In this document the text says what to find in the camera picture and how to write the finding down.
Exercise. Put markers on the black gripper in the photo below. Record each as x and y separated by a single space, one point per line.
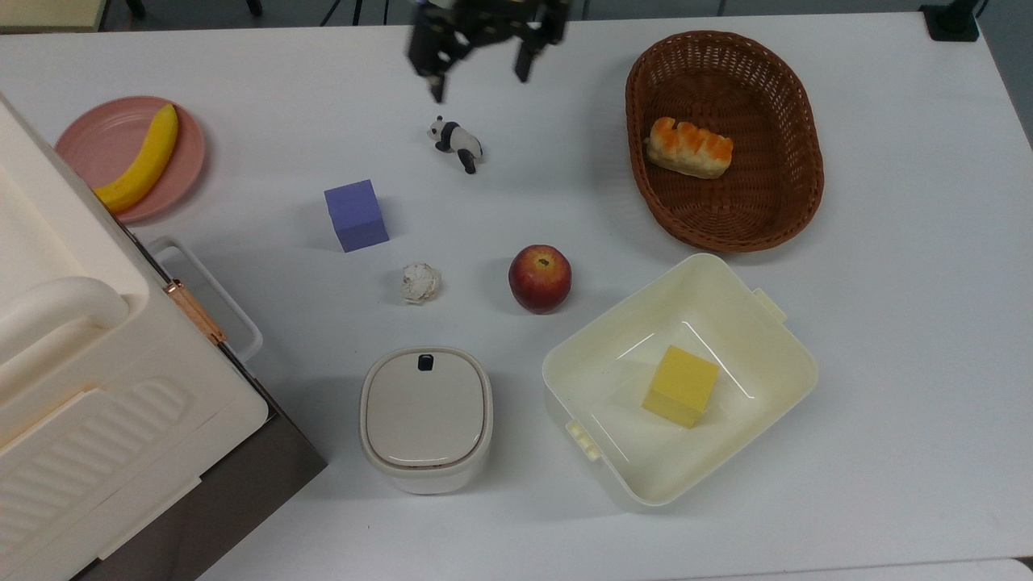
492 20

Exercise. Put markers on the orange glazed bread loaf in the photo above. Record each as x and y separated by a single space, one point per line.
688 149

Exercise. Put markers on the brown wicker basket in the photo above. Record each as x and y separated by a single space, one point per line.
767 202

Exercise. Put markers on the black white panda toy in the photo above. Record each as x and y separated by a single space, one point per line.
457 141

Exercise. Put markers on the black tripod legs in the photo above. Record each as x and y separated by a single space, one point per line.
355 10

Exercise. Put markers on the purple cube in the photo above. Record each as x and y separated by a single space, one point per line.
356 216

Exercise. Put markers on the red apple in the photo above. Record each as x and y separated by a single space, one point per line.
539 279

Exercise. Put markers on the crumpled white paper ball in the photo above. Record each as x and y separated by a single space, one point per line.
420 283

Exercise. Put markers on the yellow banana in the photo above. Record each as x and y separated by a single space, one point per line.
145 161

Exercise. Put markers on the white lidded trash bin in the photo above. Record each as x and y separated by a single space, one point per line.
425 415

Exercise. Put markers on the yellow block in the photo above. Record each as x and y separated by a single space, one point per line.
680 386

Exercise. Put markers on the pink plate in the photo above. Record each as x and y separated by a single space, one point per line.
93 145

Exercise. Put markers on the cream square plastic container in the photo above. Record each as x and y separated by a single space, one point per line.
767 363

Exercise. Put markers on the light wooden board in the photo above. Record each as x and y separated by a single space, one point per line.
48 12

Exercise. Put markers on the black pole stand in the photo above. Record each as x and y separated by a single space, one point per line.
952 20

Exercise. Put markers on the cream plastic cabinet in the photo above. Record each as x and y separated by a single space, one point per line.
73 403

